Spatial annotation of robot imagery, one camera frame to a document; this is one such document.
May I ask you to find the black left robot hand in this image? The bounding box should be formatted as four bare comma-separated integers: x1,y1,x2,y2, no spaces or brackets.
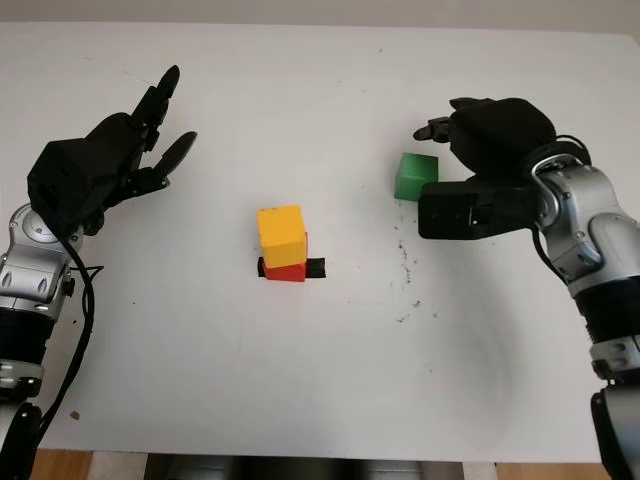
85,63,199,202

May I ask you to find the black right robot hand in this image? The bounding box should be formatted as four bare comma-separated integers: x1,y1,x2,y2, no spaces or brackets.
412,95,558,185

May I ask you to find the green block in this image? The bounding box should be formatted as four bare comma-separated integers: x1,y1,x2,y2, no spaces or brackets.
392,151,441,203

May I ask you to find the yellow block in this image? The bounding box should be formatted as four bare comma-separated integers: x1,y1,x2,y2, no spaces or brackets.
255,203,308,269

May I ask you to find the red block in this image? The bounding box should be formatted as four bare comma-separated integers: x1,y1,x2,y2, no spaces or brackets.
263,261,308,285

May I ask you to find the black tape strip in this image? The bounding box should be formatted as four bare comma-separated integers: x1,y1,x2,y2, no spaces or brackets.
256,256,329,281

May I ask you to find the dark robot torso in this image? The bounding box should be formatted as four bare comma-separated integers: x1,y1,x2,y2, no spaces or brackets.
143,451,497,480

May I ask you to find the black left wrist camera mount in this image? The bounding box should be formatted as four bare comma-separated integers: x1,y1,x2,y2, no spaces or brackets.
26,138,124,237

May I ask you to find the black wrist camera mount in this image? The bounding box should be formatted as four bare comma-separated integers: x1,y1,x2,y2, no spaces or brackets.
26,138,124,237
416,174,545,242

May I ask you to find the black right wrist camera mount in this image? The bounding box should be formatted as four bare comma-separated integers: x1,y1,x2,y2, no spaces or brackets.
416,174,545,242

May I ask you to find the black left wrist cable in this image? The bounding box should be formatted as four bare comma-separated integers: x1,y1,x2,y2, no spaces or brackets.
33,233,107,437

